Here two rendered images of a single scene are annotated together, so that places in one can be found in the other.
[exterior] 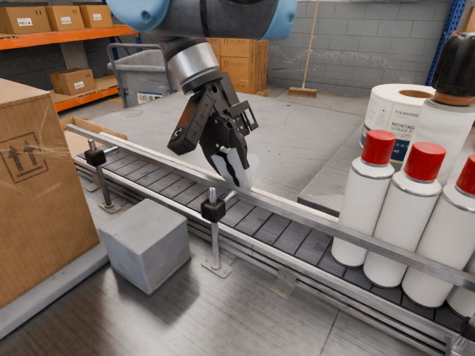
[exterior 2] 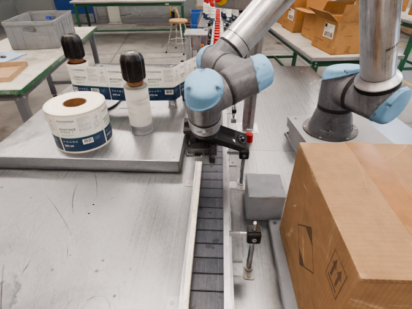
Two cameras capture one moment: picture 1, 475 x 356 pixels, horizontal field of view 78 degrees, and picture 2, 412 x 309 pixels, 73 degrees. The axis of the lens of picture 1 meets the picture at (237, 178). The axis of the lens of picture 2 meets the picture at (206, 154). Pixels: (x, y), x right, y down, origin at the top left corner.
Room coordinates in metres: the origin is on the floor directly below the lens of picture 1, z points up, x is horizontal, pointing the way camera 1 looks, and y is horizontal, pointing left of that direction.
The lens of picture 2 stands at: (0.80, 0.55, 1.43)
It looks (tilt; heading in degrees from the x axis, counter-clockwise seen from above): 35 degrees down; 238
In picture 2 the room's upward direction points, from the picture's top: straight up
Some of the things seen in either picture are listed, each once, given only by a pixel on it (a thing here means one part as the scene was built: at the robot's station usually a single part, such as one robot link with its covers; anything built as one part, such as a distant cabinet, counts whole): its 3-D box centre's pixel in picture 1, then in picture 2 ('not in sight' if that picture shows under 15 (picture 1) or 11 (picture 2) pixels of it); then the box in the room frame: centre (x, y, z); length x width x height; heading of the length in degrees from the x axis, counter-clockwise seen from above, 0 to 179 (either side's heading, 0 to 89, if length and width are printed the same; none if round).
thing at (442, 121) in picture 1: (443, 121); (137, 94); (0.51, -0.38, 1.03); 0.09 x 0.09 x 0.30
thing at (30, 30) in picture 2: not in sight; (43, 29); (0.62, -2.56, 0.91); 0.60 x 0.40 x 0.22; 66
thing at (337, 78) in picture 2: not in sight; (341, 85); (-0.05, 0.04, 1.09); 0.13 x 0.12 x 0.14; 84
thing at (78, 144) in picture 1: (61, 143); not in sight; (0.80, 0.53, 0.85); 0.30 x 0.26 x 0.04; 56
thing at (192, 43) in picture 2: not in sight; (198, 59); (0.08, -0.69, 1.01); 0.14 x 0.13 x 0.26; 56
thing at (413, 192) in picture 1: (401, 220); not in sight; (0.29, -0.21, 0.98); 0.05 x 0.05 x 0.20
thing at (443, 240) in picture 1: (449, 236); not in sight; (0.26, -0.25, 0.98); 0.05 x 0.05 x 0.20
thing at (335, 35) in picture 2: not in sight; (341, 26); (-1.52, -0.99, 0.97); 0.51 x 0.39 x 0.37; 158
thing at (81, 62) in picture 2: not in sight; (78, 68); (0.64, -0.77, 1.04); 0.09 x 0.09 x 0.29
